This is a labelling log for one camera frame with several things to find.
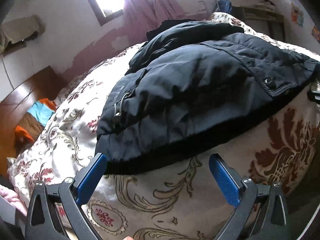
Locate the white floral bedspread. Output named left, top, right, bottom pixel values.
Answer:
left=8, top=12, right=319, bottom=239

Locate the blue bag by bed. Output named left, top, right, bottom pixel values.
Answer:
left=214, top=0, right=232, bottom=14

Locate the pink window curtain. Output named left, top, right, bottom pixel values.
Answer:
left=123, top=0, right=185, bottom=44

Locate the wooden side table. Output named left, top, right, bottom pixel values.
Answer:
left=239, top=3, right=286, bottom=42

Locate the dark wooden headboard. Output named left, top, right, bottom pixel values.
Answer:
left=1, top=66, right=66, bottom=178

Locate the dark navy padded jacket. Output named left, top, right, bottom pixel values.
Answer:
left=95, top=21, right=319, bottom=175

